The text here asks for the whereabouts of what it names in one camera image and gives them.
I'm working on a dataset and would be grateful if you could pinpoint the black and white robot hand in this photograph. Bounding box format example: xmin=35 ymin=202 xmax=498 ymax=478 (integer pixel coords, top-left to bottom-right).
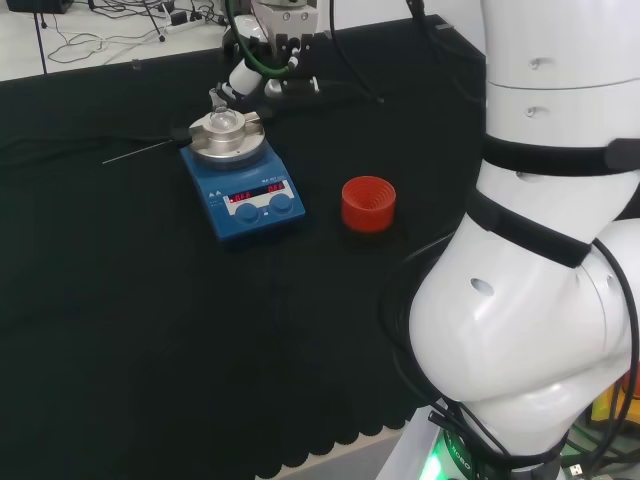
xmin=219 ymin=3 xmax=322 ymax=100

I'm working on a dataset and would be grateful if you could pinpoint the heater with blue base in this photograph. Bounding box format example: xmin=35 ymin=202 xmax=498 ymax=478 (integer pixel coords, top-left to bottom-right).
xmin=169 ymin=106 xmax=307 ymax=247

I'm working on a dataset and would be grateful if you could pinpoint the white power strip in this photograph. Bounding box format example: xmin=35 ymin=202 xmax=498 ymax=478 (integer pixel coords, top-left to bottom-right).
xmin=166 ymin=10 xmax=227 ymax=37

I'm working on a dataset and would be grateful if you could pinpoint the black tripod leg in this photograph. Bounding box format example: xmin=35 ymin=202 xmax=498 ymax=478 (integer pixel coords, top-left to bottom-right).
xmin=142 ymin=0 xmax=167 ymax=44

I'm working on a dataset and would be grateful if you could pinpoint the thin metal rod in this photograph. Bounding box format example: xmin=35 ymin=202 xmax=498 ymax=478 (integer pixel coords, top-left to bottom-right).
xmin=101 ymin=140 xmax=176 ymax=166

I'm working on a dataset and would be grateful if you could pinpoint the dark thin pole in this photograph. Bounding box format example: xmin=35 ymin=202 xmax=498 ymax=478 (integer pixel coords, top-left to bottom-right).
xmin=31 ymin=0 xmax=49 ymax=76

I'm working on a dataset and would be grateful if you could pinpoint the black box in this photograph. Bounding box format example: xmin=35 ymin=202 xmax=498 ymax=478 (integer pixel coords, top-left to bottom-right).
xmin=6 ymin=0 xmax=75 ymax=15

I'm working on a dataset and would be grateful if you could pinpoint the black bench cloth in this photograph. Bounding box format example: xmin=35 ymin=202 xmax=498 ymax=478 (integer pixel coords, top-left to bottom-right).
xmin=0 ymin=13 xmax=489 ymax=480

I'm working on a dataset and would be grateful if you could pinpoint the yellow stop button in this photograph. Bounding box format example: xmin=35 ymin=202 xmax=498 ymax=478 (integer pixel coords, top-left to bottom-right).
xmin=588 ymin=364 xmax=640 ymax=426

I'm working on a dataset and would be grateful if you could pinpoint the thin black cable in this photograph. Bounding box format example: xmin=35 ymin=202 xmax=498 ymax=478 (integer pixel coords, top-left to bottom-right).
xmin=328 ymin=0 xmax=386 ymax=105

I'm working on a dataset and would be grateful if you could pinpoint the black cable with connector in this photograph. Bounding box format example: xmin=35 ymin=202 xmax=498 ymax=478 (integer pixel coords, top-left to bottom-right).
xmin=405 ymin=0 xmax=484 ymax=56

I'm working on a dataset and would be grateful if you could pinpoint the red stepped plastic ring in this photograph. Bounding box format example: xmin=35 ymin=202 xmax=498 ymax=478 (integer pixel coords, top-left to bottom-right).
xmin=340 ymin=175 xmax=398 ymax=235

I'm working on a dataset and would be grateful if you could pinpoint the loose white floor cable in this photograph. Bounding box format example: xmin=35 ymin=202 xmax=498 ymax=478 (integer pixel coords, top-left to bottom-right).
xmin=46 ymin=17 xmax=169 ymax=66

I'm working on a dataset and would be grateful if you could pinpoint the black cable loop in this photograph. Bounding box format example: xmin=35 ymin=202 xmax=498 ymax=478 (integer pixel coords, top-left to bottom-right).
xmin=377 ymin=233 xmax=507 ymax=469

